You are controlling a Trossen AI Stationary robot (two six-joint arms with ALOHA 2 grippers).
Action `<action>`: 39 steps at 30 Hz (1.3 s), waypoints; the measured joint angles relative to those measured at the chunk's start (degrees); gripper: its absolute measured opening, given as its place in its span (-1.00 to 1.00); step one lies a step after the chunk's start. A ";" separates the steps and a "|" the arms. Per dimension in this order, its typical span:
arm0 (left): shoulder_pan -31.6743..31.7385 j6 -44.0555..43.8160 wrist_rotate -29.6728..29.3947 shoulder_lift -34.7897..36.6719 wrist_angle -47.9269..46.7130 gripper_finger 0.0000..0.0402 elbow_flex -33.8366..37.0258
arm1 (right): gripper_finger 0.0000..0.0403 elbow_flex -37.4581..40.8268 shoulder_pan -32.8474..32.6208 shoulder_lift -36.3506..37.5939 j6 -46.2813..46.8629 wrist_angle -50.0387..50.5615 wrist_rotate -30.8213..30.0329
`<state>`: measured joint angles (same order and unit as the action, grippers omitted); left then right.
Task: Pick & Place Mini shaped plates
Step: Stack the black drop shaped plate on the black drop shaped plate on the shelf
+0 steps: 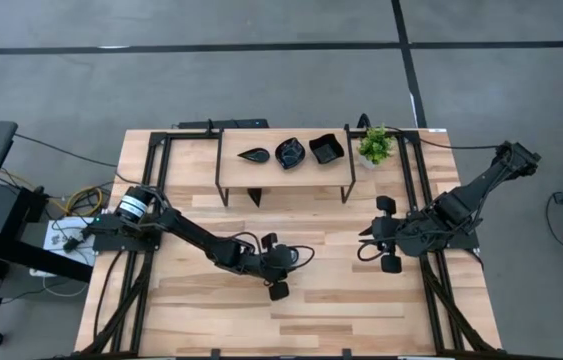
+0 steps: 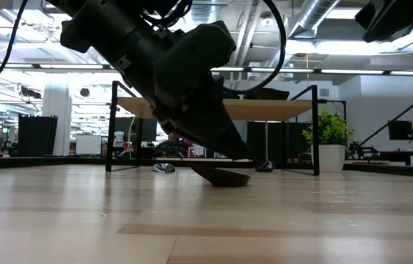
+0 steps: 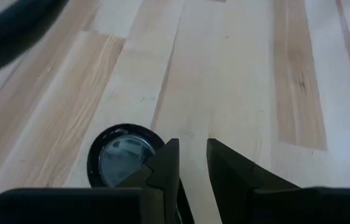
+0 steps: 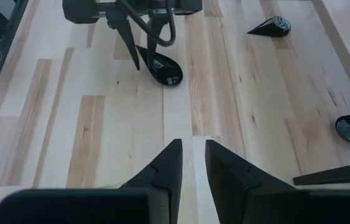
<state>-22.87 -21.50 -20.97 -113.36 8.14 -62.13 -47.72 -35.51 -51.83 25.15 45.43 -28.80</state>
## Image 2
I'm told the long ceiling light rail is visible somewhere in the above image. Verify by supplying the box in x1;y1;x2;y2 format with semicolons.
0;61;413;77

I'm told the black taut cable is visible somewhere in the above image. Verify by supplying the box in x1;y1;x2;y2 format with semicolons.
354;76;413;150

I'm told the black background desk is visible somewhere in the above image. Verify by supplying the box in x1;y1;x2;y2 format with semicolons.
347;141;413;166

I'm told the white box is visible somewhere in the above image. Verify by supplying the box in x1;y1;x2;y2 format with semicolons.
76;133;103;155

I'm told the green plant in white pot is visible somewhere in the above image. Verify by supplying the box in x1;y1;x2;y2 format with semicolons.
300;106;356;172

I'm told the wooden shelf with black legs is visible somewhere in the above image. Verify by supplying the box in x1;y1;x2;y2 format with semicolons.
105;79;320;176

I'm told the black partition panel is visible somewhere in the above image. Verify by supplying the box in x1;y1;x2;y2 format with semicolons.
246;120;312;162

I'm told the black cabinet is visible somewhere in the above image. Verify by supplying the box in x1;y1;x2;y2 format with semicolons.
18;114;59;157

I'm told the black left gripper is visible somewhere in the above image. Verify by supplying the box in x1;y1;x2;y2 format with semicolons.
117;21;248;159

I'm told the white round pillar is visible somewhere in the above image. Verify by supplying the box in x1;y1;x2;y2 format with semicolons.
41;86;73;157

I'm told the person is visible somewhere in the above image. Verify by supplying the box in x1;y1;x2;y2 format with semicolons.
156;132;196;158

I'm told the black monitor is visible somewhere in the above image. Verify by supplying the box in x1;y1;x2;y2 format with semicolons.
387;120;413;142

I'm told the black square wavy mini plate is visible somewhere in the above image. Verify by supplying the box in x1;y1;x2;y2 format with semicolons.
243;87;290;100

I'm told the silver ventilation duct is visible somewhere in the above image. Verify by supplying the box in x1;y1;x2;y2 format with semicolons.
187;0;229;26
288;0;341;40

